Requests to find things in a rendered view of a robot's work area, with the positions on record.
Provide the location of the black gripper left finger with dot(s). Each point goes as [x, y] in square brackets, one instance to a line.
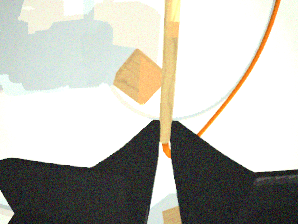
[118, 190]

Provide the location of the pale wooden stick with orange end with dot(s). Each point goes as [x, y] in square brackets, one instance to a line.
[169, 72]

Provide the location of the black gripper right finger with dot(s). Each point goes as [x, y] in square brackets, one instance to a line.
[213, 189]

